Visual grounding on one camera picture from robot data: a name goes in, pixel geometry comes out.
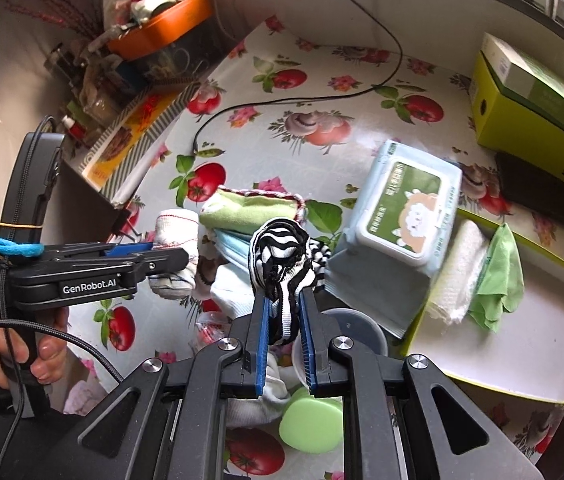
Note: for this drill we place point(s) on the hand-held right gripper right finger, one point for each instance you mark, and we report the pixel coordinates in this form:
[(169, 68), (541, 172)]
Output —
[(307, 342)]

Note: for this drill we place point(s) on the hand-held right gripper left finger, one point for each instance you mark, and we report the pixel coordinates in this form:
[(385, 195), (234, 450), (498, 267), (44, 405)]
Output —
[(261, 340)]

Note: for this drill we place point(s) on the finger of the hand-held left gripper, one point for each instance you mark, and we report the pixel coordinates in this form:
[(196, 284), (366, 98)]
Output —
[(162, 261), (129, 248)]

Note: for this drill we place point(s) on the white sock with red stripes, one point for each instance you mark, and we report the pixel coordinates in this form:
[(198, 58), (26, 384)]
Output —
[(177, 225)]

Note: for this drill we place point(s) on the clear plastic bag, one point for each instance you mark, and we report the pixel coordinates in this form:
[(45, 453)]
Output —
[(209, 331)]

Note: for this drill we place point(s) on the green cardboard box lid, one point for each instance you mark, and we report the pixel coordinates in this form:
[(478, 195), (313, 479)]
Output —
[(511, 345)]

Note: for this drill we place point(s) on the person's left hand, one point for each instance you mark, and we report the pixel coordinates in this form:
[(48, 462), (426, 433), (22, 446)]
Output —
[(44, 357)]

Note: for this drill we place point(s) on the clear plastic container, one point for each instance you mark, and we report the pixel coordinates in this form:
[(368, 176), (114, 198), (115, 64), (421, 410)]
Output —
[(361, 330)]

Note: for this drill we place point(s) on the light blue cloth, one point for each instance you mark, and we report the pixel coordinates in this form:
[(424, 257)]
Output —
[(234, 251)]

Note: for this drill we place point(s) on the light green cup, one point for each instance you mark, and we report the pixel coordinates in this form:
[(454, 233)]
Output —
[(312, 420)]

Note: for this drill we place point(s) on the yellow printed box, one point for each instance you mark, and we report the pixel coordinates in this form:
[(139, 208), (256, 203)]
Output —
[(127, 135)]

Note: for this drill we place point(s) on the pink white cloth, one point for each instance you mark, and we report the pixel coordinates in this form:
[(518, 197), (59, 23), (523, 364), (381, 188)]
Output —
[(84, 395)]

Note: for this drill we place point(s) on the white towel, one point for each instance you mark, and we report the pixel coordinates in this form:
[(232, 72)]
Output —
[(456, 270)]

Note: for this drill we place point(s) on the wet wipes pack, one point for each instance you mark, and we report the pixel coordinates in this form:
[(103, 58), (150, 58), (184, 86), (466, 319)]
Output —
[(401, 200)]

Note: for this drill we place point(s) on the light green cloth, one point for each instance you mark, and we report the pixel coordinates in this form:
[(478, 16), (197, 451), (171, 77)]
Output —
[(499, 275)]

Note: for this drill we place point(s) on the orange basin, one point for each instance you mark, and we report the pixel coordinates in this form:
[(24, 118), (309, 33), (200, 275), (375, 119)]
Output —
[(172, 27)]

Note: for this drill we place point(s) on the red dried twigs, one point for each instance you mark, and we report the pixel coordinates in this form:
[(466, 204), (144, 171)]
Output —
[(57, 15)]

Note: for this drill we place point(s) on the black wallet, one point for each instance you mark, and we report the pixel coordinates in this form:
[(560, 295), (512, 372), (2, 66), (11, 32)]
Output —
[(531, 185)]

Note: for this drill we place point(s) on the green shoebox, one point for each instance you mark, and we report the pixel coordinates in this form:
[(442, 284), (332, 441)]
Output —
[(521, 122)]

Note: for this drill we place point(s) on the green and white box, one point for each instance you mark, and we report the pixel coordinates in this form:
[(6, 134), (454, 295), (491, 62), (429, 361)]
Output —
[(526, 70)]

